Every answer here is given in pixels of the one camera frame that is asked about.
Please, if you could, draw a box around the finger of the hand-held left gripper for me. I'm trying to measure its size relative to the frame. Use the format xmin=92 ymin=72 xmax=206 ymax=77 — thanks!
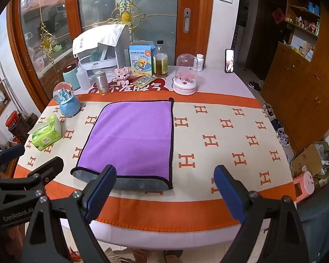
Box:
xmin=0 ymin=141 xmax=26 ymax=170
xmin=24 ymin=156 xmax=64 ymax=195

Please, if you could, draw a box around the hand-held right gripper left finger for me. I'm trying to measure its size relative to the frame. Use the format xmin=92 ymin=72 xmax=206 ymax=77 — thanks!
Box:
xmin=21 ymin=164 xmax=117 ymax=263

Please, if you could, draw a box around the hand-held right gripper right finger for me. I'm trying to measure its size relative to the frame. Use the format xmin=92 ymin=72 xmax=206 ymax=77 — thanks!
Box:
xmin=213 ymin=165 xmax=311 ymax=263

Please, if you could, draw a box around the purple towel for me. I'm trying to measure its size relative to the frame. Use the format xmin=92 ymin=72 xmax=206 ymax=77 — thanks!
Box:
xmin=71 ymin=98 xmax=175 ymax=191

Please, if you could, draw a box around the green tissue pack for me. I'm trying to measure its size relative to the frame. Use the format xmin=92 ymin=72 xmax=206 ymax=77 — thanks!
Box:
xmin=31 ymin=114 xmax=63 ymax=152

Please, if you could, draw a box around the cream orange patterned blanket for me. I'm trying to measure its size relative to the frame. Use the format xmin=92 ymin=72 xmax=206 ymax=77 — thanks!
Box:
xmin=13 ymin=92 xmax=297 ymax=232

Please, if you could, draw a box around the blue snow globe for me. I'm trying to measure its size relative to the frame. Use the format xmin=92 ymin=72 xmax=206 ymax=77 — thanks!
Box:
xmin=53 ymin=82 xmax=81 ymax=118

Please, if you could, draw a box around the pink plastic stool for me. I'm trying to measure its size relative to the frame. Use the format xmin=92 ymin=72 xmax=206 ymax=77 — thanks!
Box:
xmin=293 ymin=171 xmax=315 ymax=204

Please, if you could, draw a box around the white and blue sneaker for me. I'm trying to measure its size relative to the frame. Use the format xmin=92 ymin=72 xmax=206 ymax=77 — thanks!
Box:
xmin=275 ymin=127 xmax=291 ymax=149

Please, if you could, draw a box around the cardboard box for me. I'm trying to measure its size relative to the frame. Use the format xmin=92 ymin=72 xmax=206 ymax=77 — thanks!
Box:
xmin=291 ymin=141 xmax=329 ymax=182

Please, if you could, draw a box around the teal cylinder container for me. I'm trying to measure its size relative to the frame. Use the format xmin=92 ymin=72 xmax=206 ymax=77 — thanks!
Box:
xmin=62 ymin=64 xmax=82 ymax=91

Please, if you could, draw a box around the white and dark sneaker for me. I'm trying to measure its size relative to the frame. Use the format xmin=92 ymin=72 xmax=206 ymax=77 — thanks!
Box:
xmin=263 ymin=103 xmax=275 ymax=119

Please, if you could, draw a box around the white squeeze bottle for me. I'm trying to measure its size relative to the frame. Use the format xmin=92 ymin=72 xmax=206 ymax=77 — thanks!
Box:
xmin=76 ymin=66 xmax=92 ymax=91

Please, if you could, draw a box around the grey-blue seat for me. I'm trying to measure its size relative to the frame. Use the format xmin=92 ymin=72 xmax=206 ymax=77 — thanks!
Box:
xmin=298 ymin=188 xmax=329 ymax=254

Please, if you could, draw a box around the silver metal can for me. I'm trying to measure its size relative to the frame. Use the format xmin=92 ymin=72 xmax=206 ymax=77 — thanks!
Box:
xmin=95 ymin=71 xmax=110 ymax=96

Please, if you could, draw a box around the black sneaker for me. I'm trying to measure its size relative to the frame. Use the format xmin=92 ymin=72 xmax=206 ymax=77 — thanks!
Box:
xmin=248 ymin=81 xmax=263 ymax=93

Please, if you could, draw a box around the gold door ornament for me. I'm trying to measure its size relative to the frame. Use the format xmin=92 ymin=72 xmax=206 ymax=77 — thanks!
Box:
xmin=39 ymin=23 xmax=57 ymax=61
xmin=107 ymin=0 xmax=146 ymax=27

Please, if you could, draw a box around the pink block pig toy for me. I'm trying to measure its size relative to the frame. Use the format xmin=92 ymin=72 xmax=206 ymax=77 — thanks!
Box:
xmin=114 ymin=66 xmax=132 ymax=81

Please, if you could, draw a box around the wooden cabinet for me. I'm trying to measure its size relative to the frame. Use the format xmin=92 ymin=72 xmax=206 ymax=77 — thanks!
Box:
xmin=260 ymin=41 xmax=329 ymax=155

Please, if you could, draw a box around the silver pill blister pack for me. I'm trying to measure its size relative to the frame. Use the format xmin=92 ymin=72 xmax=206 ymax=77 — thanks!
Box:
xmin=130 ymin=76 xmax=157 ymax=86

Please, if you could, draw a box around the pink glass dome ornament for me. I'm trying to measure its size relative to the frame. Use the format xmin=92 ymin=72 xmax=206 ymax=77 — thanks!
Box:
xmin=172 ymin=54 xmax=197 ymax=96

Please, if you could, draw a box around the black smartphone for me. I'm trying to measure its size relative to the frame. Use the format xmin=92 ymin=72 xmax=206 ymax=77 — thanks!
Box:
xmin=225 ymin=49 xmax=235 ymax=74

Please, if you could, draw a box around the white pill bottle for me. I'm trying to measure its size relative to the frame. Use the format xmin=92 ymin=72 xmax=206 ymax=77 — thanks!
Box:
xmin=194 ymin=54 xmax=204 ymax=72

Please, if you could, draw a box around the white plastic organizer box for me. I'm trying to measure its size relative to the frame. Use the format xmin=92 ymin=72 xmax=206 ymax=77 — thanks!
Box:
xmin=76 ymin=27 xmax=130 ymax=73

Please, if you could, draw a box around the blue duck print box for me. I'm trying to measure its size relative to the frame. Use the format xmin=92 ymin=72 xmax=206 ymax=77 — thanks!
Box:
xmin=129 ymin=45 xmax=156 ymax=77

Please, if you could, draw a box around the brown glass bottle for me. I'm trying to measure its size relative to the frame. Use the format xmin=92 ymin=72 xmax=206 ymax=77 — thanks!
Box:
xmin=153 ymin=40 xmax=169 ymax=78

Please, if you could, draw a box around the dark wooden door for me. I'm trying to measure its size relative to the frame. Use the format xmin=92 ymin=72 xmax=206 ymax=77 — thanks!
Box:
xmin=245 ymin=0 xmax=288 ymax=80

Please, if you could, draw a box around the red door decoration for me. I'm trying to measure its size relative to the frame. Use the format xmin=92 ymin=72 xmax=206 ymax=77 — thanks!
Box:
xmin=272 ymin=8 xmax=284 ymax=25

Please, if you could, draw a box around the wooden shelf unit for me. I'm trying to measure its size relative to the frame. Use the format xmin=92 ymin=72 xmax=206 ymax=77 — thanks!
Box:
xmin=283 ymin=0 xmax=329 ymax=62

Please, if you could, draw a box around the silver door handle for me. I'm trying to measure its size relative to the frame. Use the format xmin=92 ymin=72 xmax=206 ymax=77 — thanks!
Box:
xmin=183 ymin=7 xmax=192 ymax=34

